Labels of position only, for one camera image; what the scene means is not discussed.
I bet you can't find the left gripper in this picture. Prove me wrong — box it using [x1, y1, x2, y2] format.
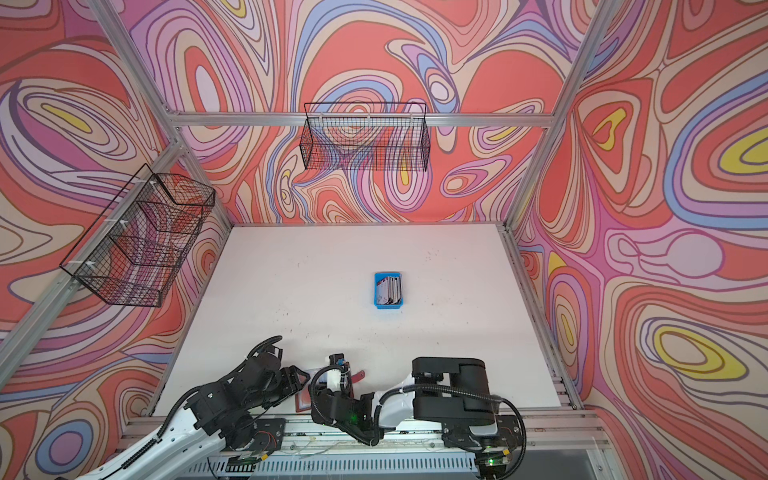
[244, 365, 315, 412]

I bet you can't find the red leather card holder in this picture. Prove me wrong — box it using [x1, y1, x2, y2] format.
[295, 369, 366, 413]

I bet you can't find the blue plastic tray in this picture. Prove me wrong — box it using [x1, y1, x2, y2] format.
[374, 272, 404, 310]

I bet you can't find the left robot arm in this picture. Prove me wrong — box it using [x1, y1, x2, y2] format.
[80, 335, 310, 479]

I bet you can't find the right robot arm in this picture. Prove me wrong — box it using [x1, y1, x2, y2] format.
[307, 355, 527, 457]

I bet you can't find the stack of cards in tray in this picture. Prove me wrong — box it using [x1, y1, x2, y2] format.
[376, 276, 402, 305]

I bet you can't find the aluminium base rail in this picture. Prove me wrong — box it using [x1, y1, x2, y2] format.
[119, 407, 619, 478]

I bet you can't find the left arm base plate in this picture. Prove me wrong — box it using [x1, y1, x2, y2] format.
[225, 418, 287, 453]

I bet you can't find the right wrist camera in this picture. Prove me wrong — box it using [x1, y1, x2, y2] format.
[326, 353, 354, 397]

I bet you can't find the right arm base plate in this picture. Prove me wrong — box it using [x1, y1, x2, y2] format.
[441, 415, 523, 453]

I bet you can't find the black wire basket left wall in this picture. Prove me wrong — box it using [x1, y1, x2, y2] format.
[59, 164, 216, 307]

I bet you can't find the black wire basket wall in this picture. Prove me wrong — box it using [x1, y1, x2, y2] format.
[59, 164, 216, 307]
[299, 101, 431, 172]

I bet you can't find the black wire basket back wall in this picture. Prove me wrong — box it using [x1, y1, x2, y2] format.
[299, 101, 431, 172]

